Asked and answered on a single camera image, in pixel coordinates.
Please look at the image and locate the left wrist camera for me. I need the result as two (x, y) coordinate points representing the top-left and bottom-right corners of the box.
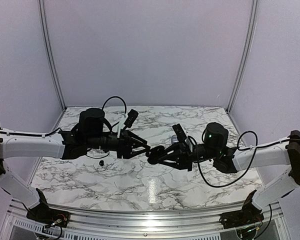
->
(116, 109), (139, 139)

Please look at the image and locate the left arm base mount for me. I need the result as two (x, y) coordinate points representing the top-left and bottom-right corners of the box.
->
(26, 188), (70, 228)

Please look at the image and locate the left aluminium corner post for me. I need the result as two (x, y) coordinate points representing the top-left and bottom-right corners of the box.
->
(37, 0), (67, 111)

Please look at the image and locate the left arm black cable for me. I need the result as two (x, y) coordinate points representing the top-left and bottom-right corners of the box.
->
(84, 96), (128, 160)

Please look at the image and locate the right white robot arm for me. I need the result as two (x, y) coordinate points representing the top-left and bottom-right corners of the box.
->
(148, 122), (300, 224)

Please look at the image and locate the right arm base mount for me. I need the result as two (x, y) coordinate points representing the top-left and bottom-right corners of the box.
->
(219, 190), (264, 229)

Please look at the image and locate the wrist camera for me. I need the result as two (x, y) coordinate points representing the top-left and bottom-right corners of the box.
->
(116, 109), (139, 139)
(172, 123), (193, 153)

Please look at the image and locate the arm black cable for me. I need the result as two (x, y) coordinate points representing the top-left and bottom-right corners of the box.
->
(189, 131), (258, 188)
(84, 96), (128, 160)

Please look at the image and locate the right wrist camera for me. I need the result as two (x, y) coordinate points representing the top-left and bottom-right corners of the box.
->
(172, 123), (193, 153)

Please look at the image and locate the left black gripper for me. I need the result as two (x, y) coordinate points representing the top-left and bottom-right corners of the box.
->
(86, 130), (151, 159)

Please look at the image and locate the purple earbud charging case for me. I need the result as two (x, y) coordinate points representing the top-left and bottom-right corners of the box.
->
(171, 135), (179, 144)

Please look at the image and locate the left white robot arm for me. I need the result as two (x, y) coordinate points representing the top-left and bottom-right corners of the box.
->
(0, 108), (150, 223)

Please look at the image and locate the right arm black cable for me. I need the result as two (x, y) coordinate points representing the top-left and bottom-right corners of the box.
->
(189, 131), (258, 188)

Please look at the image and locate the black earbud charging case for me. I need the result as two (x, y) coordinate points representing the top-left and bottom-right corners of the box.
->
(145, 145), (165, 165)

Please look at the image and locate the aluminium front rail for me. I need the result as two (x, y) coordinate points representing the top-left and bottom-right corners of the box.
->
(0, 199), (291, 240)

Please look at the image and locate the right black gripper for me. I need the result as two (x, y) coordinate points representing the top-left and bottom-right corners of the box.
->
(157, 141), (219, 172)

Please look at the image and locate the aluminium corner post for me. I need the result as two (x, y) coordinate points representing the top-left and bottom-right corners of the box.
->
(37, 0), (67, 111)
(226, 0), (260, 113)

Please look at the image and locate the right aluminium corner post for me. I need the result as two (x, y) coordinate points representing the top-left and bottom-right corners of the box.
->
(226, 0), (260, 113)

